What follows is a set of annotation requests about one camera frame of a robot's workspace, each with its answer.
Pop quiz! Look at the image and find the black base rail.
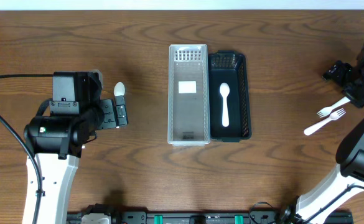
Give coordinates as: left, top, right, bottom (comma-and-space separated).
66, 203, 354, 224

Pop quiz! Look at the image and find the black right cable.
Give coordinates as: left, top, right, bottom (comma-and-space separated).
306, 183, 364, 224

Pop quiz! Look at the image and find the black cable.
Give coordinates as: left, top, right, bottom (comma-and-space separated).
0, 73, 54, 224
306, 183, 364, 224

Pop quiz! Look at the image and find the white plastic spoon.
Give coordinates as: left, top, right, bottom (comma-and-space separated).
113, 82, 126, 96
219, 83, 230, 127

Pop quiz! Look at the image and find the black plastic basket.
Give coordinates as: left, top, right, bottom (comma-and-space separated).
208, 50, 252, 142

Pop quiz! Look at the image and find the clear plastic basket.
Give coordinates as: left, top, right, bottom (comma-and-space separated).
167, 44, 210, 146

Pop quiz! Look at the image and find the black left cable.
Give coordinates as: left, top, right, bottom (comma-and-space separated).
0, 73, 54, 224

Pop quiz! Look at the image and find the white plastic fork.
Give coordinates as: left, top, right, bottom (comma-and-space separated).
317, 96, 350, 118
304, 108, 346, 136

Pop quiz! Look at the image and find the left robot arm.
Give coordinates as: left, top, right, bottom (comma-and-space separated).
22, 95, 128, 223

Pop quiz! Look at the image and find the white label sticker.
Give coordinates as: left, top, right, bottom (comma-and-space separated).
178, 81, 197, 94

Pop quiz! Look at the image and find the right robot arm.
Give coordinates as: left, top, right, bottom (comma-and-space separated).
276, 43, 364, 223

